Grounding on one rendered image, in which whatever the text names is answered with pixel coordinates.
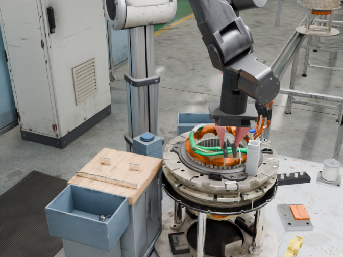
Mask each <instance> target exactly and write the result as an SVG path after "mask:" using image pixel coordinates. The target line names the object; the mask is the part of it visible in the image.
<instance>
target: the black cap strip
mask: <svg viewBox="0 0 343 257"><path fill-rule="evenodd" d="M295 173H297V174H298V177H294V175H295ZM281 175H284V179H281V178H280V177H281ZM277 179H278V186H285V185H295V184H305V183H310V181H311V177H310V176H309V175H308V174H307V173H306V171H304V172H303V175H300V172H293V173H289V176H286V173H282V174H277Z"/></svg>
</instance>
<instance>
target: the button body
mask: <svg viewBox="0 0 343 257"><path fill-rule="evenodd" d="M152 135H153V136H155V139H154V140H153V141H151V142H143V141H141V140H140V136H141V135H139V136H137V137H135V138H133V153H135V154H138V155H143V156H149V157H154V158H159V159H162V138H160V137H158V136H156V135H154V134H152ZM161 200H163V189H162V184H161Z"/></svg>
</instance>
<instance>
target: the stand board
mask: <svg viewBox="0 0 343 257"><path fill-rule="evenodd" d="M100 157H104V158H109V159H110V161H111V165H107V164H102V163H101V159H100ZM129 163H133V164H138V165H140V171H136V170H131V169H130V168H129ZM161 167H162V159H159V158H154V157H149V156H143V155H138V154H135V153H130V152H125V151H120V150H115V149H109V148H104V149H102V150H101V151H100V152H99V153H98V154H97V155H96V156H95V157H94V158H93V159H92V160H91V161H90V162H89V163H88V164H87V165H85V166H84V167H83V168H82V169H81V170H80V171H81V172H86V173H91V174H95V175H99V176H104V177H108V178H113V179H117V180H121V181H125V182H130V183H135V184H137V189H133V188H128V187H124V186H119V185H115V184H111V183H107V182H102V181H97V180H94V179H89V178H85V177H80V176H76V175H75V176H74V177H73V178H72V179H71V180H69V181H68V182H67V186H68V185H69V184H74V185H78V186H82V187H87V188H91V189H95V190H100V191H104V192H108V193H112V194H117V195H121V196H125V197H128V198H129V205H133V204H134V203H135V202H136V200H137V199H138V198H139V197H140V195H141V194H142V193H143V191H144V190H145V189H146V187H147V186H148V185H149V183H150V182H151V181H152V179H153V178H154V177H155V175H156V174H157V172H158V171H159V170H160V168H161Z"/></svg>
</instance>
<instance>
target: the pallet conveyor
mask: <svg viewBox="0 0 343 257"><path fill-rule="evenodd" d="M317 16H318V15H316V14H312V16H311V22H310V25H314V23H315V22H318V24H317V26H321V23H323V26H324V27H326V25H327V15H324V20H322V17H323V16H322V15H319V18H318V19H316V18H317ZM306 18H307V15H306V16H305V18H304V19H303V21H302V22H301V23H300V25H299V26H298V27H301V26H302V24H303V23H304V21H305V20H306ZM332 23H333V24H343V21H332ZM296 33H297V31H295V32H294V33H293V35H292V36H291V38H290V39H289V40H288V42H287V43H286V45H285V46H284V47H283V49H282V50H281V51H280V53H279V54H278V56H277V57H276V59H275V60H274V62H273V63H272V64H271V66H270V68H271V69H272V68H273V67H274V65H275V64H276V63H277V61H278V60H279V58H280V57H281V55H282V54H283V52H284V51H285V49H286V48H287V47H288V45H289V44H290V42H291V41H292V39H293V37H294V36H295V34H296ZM305 37H306V35H305V34H301V33H299V34H298V35H297V37H296V39H295V40H294V42H293V43H292V45H291V46H290V48H289V49H288V51H287V52H286V54H285V55H284V57H283V58H282V60H281V61H280V63H279V64H278V66H277V67H276V69H275V71H274V72H273V74H274V76H276V77H277V78H278V79H279V81H281V79H282V77H283V76H284V74H285V72H286V70H287V68H288V67H289V65H290V63H291V62H292V68H291V76H290V83H289V89H283V88H280V90H279V93H281V94H287V95H288V98H287V105H286V111H285V116H289V114H291V111H290V110H291V105H292V103H295V104H302V105H308V106H315V107H321V108H328V109H335V110H339V114H338V119H337V120H336V122H337V125H339V126H338V131H337V136H336V141H335V146H334V151H333V156H332V157H334V158H335V160H337V161H339V157H340V153H341V148H342V144H343V94H342V97H340V96H333V95H326V94H319V93H312V92H305V91H298V90H294V87H295V80H296V73H297V66H298V59H299V52H300V48H306V54H305V61H304V67H303V74H302V76H303V77H306V76H307V75H306V73H307V67H310V68H318V69H326V70H335V71H343V68H334V67H326V66H317V65H311V64H310V63H309V55H310V49H313V52H317V50H325V51H331V52H340V53H343V48H334V47H324V46H318V44H327V45H338V46H343V44H342V43H332V42H321V41H320V40H319V36H316V37H315V44H314V45H311V42H312V36H311V35H308V41H307V45H304V44H302V42H303V41H304V39H305ZM292 60H293V61H292ZM293 95H294V96H301V97H308V98H315V99H322V100H328V101H335V102H340V103H339V104H338V105H336V106H334V105H327V104H320V103H316V102H309V101H302V100H296V99H295V97H294V96H293ZM271 120H272V119H271ZM271 120H270V125H269V127H267V128H266V129H264V135H263V137H264V138H265V139H267V140H269V137H270V129H271Z"/></svg>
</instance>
